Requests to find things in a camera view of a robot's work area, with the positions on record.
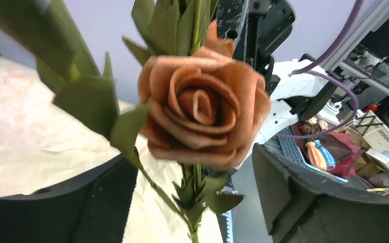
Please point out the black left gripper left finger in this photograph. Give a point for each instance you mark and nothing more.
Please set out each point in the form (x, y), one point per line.
(90, 207)

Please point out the orange paper bouquet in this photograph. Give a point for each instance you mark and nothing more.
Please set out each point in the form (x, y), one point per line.
(40, 146)

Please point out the small brown rose stem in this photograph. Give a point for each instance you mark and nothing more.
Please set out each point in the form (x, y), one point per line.
(198, 105)

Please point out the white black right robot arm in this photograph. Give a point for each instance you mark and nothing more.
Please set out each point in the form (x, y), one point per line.
(292, 102)

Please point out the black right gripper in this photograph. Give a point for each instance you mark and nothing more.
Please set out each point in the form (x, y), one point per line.
(257, 29)

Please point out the aluminium front frame rail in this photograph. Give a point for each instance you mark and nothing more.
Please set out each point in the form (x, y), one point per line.
(376, 13)

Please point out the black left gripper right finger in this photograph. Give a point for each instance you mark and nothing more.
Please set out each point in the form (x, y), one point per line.
(301, 205)

